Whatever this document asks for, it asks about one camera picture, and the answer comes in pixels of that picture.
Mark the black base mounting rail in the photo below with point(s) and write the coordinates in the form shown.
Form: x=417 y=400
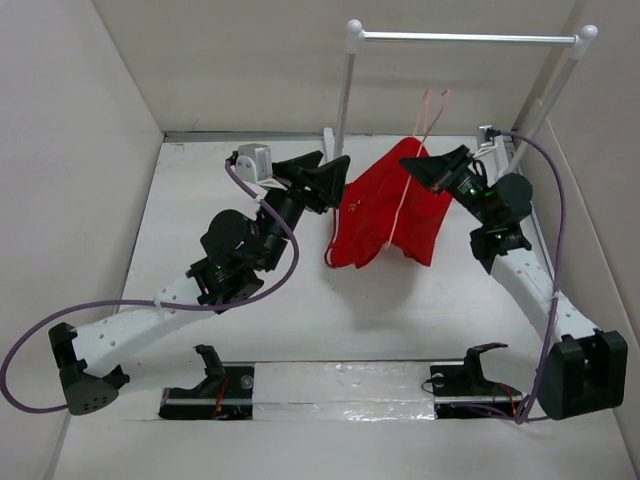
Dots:
x=456 y=393

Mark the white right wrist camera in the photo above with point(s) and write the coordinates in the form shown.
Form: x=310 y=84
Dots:
x=486 y=139

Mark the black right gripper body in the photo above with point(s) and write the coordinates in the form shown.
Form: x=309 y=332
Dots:
x=469 y=189

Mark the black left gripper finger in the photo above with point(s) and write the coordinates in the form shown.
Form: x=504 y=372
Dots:
x=290 y=169
x=323 y=188

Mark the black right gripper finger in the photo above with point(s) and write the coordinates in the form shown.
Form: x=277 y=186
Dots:
x=457 y=162
x=427 y=171

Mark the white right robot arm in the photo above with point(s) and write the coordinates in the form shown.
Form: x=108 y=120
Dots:
x=582 y=369

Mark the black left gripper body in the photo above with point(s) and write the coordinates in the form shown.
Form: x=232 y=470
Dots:
x=291 y=203

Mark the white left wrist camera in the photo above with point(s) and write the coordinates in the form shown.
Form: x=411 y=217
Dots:
x=252 y=164

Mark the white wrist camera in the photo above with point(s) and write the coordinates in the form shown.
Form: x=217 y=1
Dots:
x=486 y=139
x=252 y=164

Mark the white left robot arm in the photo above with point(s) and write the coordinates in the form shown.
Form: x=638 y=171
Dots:
x=245 y=260

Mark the red trousers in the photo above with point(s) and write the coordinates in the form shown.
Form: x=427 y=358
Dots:
x=385 y=207

